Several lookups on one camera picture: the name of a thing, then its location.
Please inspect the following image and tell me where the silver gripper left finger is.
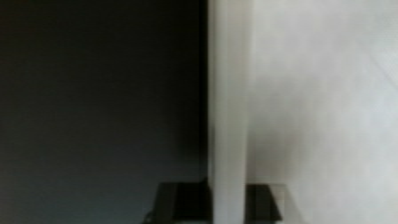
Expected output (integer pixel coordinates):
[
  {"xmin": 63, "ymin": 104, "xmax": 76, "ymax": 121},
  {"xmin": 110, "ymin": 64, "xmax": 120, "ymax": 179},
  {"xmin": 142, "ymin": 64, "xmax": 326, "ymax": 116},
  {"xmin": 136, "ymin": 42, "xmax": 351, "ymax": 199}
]
[{"xmin": 143, "ymin": 182, "xmax": 209, "ymax": 224}]

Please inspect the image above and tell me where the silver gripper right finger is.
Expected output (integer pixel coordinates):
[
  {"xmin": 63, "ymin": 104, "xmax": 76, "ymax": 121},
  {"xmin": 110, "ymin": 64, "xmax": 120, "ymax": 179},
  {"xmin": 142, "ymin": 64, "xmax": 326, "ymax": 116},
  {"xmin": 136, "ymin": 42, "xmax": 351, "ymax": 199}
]
[{"xmin": 245, "ymin": 184, "xmax": 282, "ymax": 222}]

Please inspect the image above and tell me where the white desk top tray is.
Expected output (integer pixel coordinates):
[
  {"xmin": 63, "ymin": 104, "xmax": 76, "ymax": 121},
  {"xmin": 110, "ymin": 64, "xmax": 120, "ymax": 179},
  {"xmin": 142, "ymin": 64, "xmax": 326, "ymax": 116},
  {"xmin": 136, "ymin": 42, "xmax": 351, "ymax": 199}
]
[{"xmin": 209, "ymin": 0, "xmax": 398, "ymax": 224}]

